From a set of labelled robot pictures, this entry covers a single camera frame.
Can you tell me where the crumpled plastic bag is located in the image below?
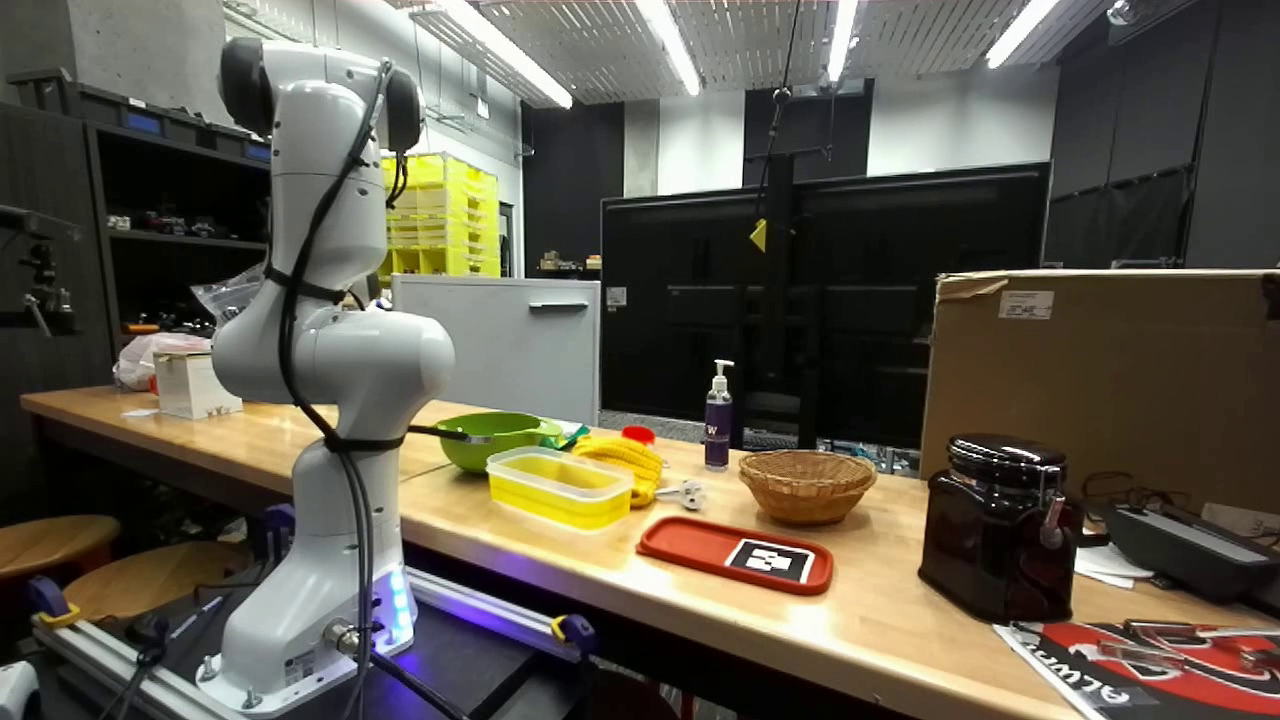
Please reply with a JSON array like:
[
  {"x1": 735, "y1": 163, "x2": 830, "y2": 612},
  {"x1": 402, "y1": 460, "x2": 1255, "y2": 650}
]
[{"x1": 109, "y1": 327, "x2": 215, "y2": 392}]

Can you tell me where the green wet wipes packet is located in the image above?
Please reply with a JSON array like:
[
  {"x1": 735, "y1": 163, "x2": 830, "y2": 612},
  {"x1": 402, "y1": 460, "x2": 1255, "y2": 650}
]
[{"x1": 536, "y1": 416, "x2": 593, "y2": 457}]

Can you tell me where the red tablet tray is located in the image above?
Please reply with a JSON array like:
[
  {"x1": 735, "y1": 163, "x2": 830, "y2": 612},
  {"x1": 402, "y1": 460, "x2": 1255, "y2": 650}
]
[{"x1": 634, "y1": 511, "x2": 838, "y2": 598}]

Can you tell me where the purple hand sanitizer bottle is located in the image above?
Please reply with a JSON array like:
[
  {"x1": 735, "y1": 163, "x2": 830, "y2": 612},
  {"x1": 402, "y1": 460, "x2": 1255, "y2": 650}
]
[{"x1": 699, "y1": 356, "x2": 739, "y2": 470}]

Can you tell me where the blue clamp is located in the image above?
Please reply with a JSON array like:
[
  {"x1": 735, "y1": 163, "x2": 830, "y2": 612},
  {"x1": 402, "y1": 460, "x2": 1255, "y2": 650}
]
[
  {"x1": 22, "y1": 573, "x2": 74, "y2": 632},
  {"x1": 552, "y1": 612, "x2": 598, "y2": 661}
]

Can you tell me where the red black printed poster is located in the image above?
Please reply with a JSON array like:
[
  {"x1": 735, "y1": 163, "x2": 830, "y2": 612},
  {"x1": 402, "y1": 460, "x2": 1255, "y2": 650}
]
[{"x1": 991, "y1": 612, "x2": 1280, "y2": 720}]

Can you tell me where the woven wicker bowl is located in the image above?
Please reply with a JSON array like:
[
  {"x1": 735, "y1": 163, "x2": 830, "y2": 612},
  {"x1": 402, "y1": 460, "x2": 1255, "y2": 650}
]
[{"x1": 735, "y1": 446, "x2": 878, "y2": 526}]

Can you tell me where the large cardboard box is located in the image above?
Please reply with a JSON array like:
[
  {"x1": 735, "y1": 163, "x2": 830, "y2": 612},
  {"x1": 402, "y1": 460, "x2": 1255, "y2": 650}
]
[{"x1": 917, "y1": 262, "x2": 1280, "y2": 516}]

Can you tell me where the white box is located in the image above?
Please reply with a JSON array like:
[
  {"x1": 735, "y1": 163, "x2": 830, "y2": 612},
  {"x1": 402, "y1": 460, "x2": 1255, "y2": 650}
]
[{"x1": 150, "y1": 342, "x2": 247, "y2": 425}]

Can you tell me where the green plastic bowl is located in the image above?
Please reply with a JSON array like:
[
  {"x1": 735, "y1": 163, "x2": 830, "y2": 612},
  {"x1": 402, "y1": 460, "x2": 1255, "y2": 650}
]
[{"x1": 436, "y1": 409, "x2": 547, "y2": 480}]

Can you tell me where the black countertop appliance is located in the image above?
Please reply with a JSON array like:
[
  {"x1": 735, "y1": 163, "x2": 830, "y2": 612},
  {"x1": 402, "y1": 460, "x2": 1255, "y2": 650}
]
[{"x1": 917, "y1": 432, "x2": 1089, "y2": 626}]

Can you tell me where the white metal cabinet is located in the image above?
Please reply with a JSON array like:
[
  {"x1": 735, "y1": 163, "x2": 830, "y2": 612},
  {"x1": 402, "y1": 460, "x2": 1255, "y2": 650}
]
[{"x1": 391, "y1": 273, "x2": 607, "y2": 429}]

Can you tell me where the ceiling light strip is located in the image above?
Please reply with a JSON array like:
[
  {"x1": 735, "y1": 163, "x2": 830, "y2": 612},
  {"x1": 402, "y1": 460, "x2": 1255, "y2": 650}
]
[
  {"x1": 422, "y1": 0, "x2": 574, "y2": 111},
  {"x1": 634, "y1": 0, "x2": 706, "y2": 101},
  {"x1": 824, "y1": 0, "x2": 864, "y2": 89},
  {"x1": 984, "y1": 0, "x2": 1065, "y2": 70}
]

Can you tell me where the dark storage shelf unit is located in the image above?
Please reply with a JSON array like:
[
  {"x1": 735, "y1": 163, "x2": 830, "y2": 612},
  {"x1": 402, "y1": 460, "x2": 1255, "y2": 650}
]
[{"x1": 0, "y1": 70, "x2": 274, "y2": 392}]

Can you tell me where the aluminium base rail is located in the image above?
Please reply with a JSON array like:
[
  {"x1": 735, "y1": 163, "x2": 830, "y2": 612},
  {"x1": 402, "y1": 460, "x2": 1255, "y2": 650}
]
[{"x1": 22, "y1": 565, "x2": 596, "y2": 720}]

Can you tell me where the clear plastic food container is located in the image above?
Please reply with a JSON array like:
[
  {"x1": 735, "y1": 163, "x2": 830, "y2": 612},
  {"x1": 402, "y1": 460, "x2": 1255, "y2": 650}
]
[{"x1": 483, "y1": 444, "x2": 634, "y2": 533}]

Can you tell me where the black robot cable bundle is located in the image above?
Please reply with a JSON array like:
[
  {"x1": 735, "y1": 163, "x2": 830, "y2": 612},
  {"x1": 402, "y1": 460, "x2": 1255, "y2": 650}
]
[{"x1": 273, "y1": 56, "x2": 430, "y2": 720}]

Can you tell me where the black plastic tray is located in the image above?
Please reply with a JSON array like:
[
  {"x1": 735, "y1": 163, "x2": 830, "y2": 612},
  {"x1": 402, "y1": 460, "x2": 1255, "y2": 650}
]
[{"x1": 1104, "y1": 495, "x2": 1280, "y2": 612}]

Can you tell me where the round wooden stool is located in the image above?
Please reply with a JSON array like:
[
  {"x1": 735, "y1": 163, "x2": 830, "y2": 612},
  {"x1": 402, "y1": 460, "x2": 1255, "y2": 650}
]
[
  {"x1": 59, "y1": 537, "x2": 262, "y2": 632},
  {"x1": 0, "y1": 511, "x2": 123, "y2": 592}
]

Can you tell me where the black tripod camera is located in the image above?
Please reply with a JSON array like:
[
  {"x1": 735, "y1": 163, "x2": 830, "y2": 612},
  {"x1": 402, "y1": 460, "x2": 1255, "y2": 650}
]
[{"x1": 0, "y1": 196, "x2": 81, "y2": 342}]

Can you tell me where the yellow storage shelving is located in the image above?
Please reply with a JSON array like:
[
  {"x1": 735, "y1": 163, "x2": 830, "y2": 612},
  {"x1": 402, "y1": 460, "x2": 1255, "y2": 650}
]
[{"x1": 374, "y1": 147, "x2": 507, "y2": 285}]

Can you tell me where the small white plastic object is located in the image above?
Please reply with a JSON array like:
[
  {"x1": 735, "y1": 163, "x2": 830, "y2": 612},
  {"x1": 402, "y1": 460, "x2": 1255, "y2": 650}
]
[{"x1": 657, "y1": 475, "x2": 706, "y2": 516}]

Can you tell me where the black camera stand pole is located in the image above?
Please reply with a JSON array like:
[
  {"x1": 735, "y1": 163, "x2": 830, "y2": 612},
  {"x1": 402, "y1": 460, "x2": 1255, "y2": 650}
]
[{"x1": 757, "y1": 0, "x2": 813, "y2": 444}]

